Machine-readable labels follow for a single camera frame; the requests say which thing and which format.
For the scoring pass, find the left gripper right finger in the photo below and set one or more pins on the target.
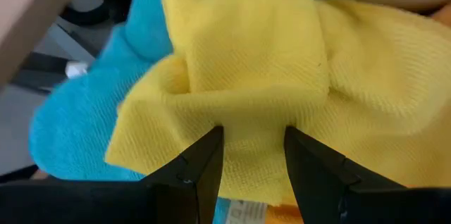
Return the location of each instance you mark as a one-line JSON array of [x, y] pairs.
[[352, 199]]

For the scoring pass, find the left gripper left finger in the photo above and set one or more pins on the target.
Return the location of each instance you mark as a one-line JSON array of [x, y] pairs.
[[169, 199]]

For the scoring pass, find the blue microfiber towel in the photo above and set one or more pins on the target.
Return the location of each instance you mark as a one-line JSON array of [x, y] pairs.
[[77, 118]]

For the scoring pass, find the yellow microfiber towel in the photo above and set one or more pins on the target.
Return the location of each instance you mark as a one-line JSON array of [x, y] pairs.
[[246, 58]]

